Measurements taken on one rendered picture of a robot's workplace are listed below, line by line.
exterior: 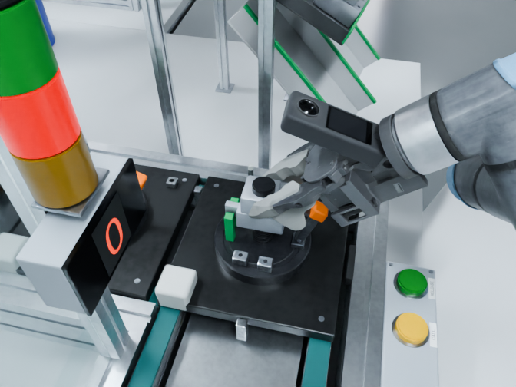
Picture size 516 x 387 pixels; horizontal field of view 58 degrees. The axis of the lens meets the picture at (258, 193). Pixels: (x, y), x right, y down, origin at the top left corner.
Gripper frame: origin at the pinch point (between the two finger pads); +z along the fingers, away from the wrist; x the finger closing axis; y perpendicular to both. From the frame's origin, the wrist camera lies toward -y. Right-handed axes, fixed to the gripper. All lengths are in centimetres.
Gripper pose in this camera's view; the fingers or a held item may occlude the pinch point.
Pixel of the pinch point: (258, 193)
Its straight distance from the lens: 60.7
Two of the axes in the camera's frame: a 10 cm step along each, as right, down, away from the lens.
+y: 6.5, 6.2, 4.4
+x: 2.3, -7.1, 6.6
